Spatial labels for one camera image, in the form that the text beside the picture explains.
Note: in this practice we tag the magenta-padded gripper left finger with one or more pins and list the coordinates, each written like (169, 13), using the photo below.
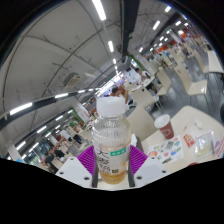
(71, 170)

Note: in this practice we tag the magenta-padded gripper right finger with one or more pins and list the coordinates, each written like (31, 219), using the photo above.
(150, 170)

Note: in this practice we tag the clear drink bottle white cap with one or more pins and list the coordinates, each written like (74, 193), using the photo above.
(111, 133)

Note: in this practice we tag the person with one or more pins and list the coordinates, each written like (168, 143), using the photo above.
(49, 160)
(116, 93)
(141, 74)
(60, 153)

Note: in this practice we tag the printed paper leaflet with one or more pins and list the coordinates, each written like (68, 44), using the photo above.
(166, 150)

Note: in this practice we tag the white paper napkin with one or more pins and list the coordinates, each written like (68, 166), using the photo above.
(134, 140)

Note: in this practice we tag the red paper cup with lid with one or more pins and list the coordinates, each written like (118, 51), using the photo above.
(165, 128)

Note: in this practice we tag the small red packet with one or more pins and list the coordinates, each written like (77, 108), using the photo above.
(189, 140)

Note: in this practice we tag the crumpled white tissue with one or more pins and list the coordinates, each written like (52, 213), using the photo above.
(199, 123)

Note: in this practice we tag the ceiling air conditioner unit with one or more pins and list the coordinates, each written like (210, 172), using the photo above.
(71, 80)

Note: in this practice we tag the beige canteen chairs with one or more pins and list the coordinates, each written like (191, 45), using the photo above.
(196, 87)

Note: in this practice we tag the neighbouring table black leg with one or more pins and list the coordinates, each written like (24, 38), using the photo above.
(215, 61)

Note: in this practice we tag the ceiling strip lights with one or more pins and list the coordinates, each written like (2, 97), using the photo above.
(99, 8)

